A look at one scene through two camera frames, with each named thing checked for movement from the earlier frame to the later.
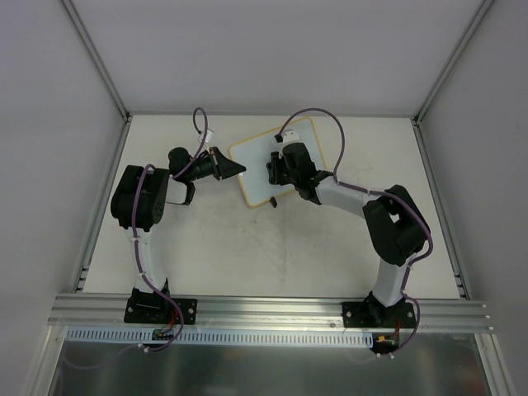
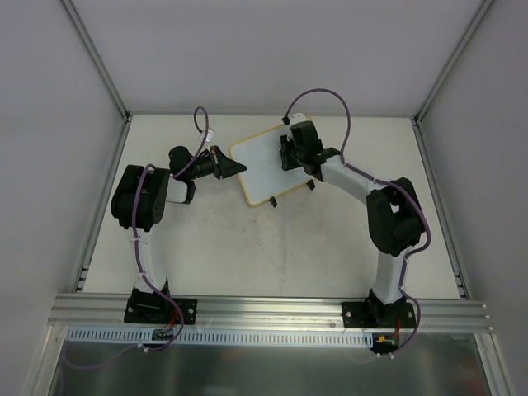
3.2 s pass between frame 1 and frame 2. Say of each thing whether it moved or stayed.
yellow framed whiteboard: stayed
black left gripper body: stayed
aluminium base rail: stayed
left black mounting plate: stayed
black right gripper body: moved
